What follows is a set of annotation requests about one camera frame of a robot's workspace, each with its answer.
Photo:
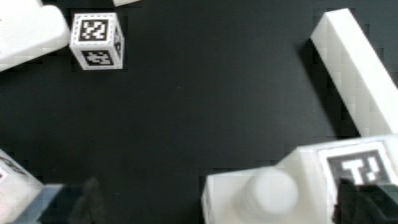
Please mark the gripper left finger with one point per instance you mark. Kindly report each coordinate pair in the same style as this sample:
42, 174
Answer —
69, 204

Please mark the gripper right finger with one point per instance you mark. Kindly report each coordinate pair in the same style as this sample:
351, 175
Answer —
367, 203

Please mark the white seat block with pegs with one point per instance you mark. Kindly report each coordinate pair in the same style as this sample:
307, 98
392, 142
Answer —
285, 194

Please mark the white tagged cube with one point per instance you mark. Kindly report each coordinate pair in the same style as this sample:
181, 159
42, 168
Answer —
97, 41

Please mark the white chair leg block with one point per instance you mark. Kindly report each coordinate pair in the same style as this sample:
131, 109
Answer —
21, 188

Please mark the white right barrier rail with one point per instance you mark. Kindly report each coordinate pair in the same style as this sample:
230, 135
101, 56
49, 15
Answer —
364, 82

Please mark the white chair back frame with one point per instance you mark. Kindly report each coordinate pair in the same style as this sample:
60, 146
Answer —
35, 31

